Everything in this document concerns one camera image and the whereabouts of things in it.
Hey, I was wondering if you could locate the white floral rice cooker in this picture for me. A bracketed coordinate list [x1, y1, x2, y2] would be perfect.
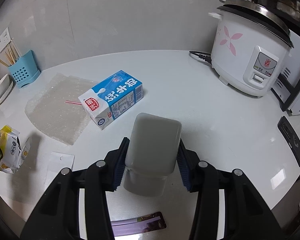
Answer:
[208, 0, 295, 98]

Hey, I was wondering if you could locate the black flat device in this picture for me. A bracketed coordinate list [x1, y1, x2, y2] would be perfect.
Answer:
[277, 115, 300, 168]

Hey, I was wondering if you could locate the clear printed wrapper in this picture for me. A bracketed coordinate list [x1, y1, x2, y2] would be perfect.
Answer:
[16, 137, 33, 172]

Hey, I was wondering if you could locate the black power cord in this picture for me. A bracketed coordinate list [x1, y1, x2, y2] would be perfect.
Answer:
[189, 51, 213, 64]

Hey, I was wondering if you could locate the bundle of wooden chopsticks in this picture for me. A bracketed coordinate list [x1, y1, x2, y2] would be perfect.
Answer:
[0, 38, 22, 67]

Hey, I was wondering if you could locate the blue perforated utensil holder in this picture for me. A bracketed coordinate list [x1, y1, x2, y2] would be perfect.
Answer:
[7, 50, 41, 89]

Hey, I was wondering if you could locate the white bottle green label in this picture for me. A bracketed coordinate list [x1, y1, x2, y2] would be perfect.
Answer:
[122, 112, 183, 198]

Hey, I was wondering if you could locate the white microwave oven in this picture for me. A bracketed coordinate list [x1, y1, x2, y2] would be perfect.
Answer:
[271, 29, 300, 117]

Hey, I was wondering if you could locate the clear bubble wrap sheet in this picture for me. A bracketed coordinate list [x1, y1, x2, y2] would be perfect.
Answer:
[24, 72, 101, 146]

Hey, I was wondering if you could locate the blue white milk carton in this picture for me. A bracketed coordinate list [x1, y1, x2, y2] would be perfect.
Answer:
[78, 70, 144, 131]

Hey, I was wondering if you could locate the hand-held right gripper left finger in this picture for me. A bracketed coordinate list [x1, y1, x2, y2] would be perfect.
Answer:
[20, 137, 130, 240]

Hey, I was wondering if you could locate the yellow snack packet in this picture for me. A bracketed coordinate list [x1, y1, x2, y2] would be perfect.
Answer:
[0, 124, 21, 175]

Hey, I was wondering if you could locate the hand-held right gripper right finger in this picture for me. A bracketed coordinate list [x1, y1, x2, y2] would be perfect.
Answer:
[176, 139, 283, 240]

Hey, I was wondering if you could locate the white plate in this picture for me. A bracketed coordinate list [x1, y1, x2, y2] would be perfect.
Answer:
[0, 79, 14, 106]

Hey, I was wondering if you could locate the clear plastic bag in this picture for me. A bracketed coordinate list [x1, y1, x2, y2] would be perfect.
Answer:
[46, 151, 76, 181]

